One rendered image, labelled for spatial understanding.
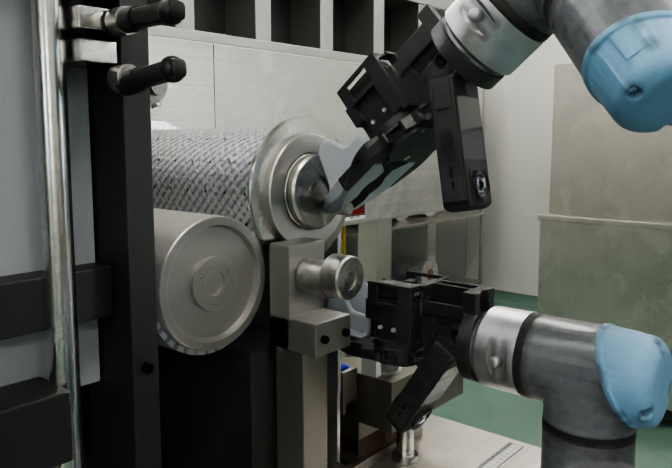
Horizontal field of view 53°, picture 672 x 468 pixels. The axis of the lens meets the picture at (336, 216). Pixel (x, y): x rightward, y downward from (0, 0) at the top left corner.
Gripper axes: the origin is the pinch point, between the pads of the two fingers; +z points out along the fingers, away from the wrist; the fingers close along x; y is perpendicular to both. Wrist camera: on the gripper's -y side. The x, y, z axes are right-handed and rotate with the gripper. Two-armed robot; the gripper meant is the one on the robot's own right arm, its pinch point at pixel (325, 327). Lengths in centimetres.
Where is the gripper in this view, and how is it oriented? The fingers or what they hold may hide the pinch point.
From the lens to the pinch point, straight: 77.3
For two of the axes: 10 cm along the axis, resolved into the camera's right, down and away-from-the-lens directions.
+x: -6.5, 0.9, -7.6
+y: 0.0, -9.9, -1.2
